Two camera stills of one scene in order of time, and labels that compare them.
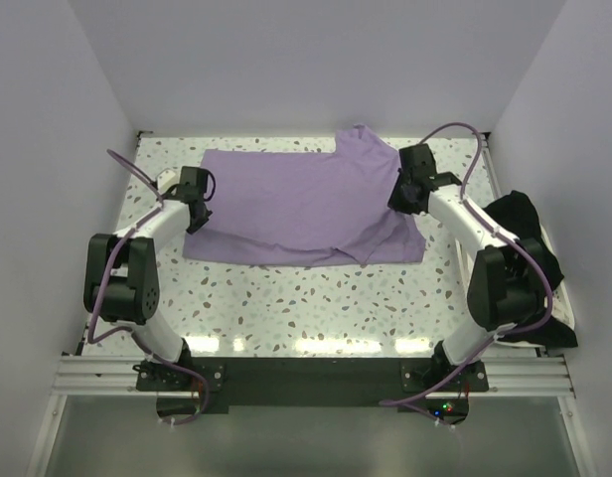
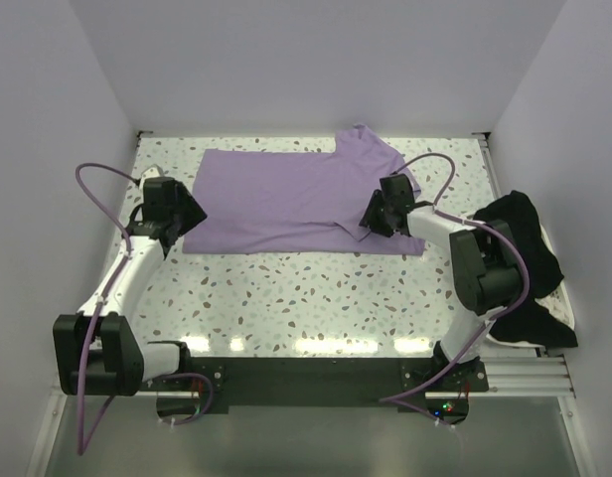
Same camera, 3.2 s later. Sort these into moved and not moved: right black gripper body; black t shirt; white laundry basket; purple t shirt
Moved: right black gripper body; purple t shirt
Not moved: white laundry basket; black t shirt
